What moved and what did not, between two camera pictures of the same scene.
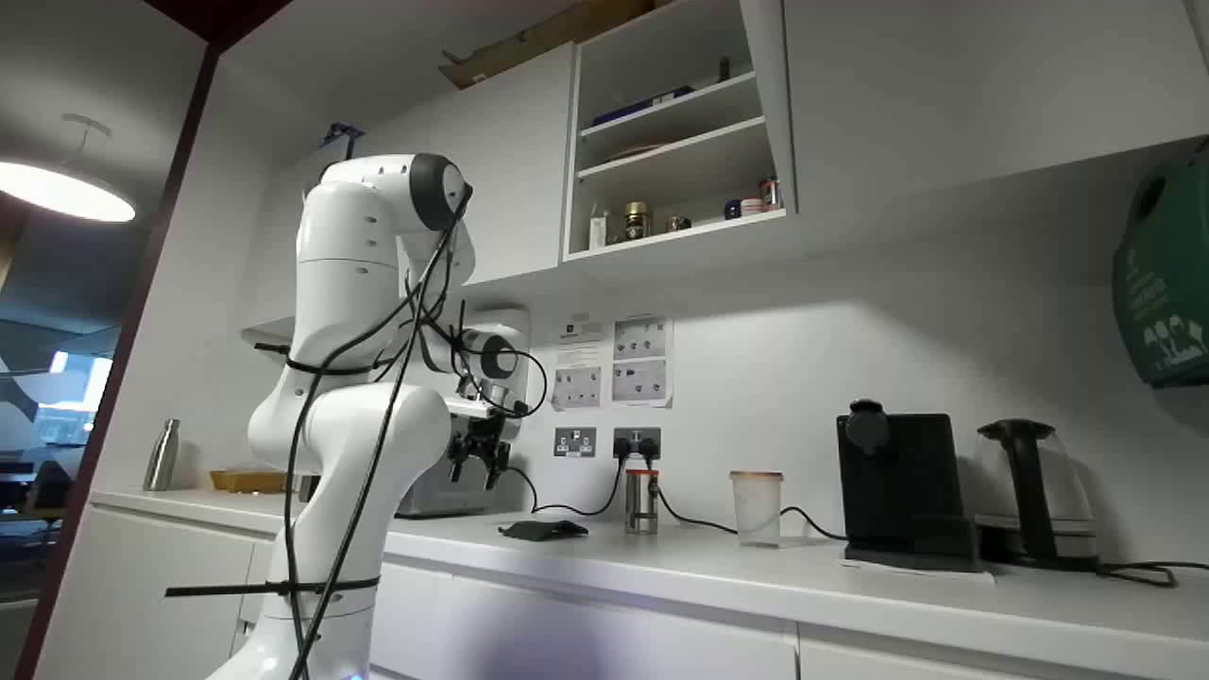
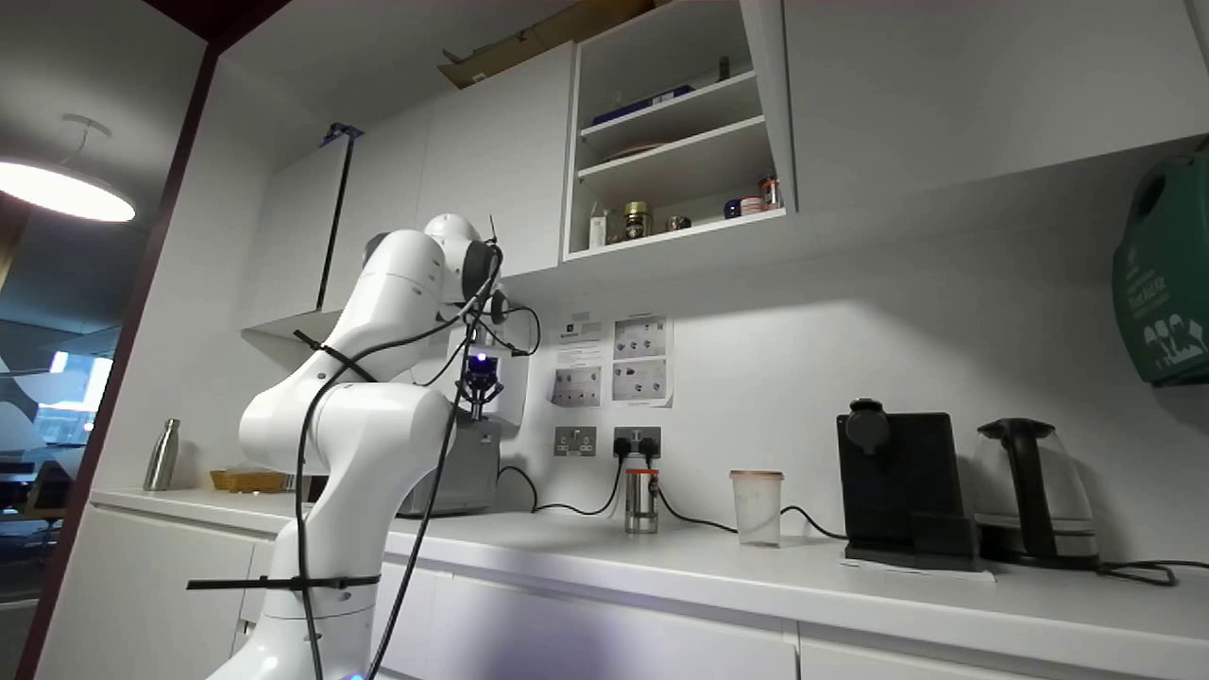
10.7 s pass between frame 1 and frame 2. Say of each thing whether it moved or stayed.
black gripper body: moved
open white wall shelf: stayed
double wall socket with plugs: stayed
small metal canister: stayed
